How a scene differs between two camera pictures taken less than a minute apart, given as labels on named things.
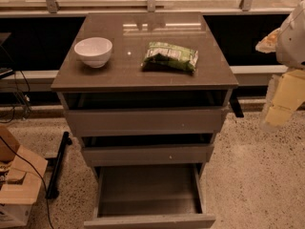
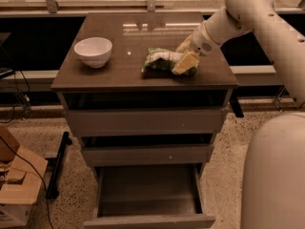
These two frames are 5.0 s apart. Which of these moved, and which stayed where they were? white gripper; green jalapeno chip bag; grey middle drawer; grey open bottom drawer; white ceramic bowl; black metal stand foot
Moved: white gripper; green jalapeno chip bag
Stayed: white ceramic bowl; grey open bottom drawer; black metal stand foot; grey middle drawer
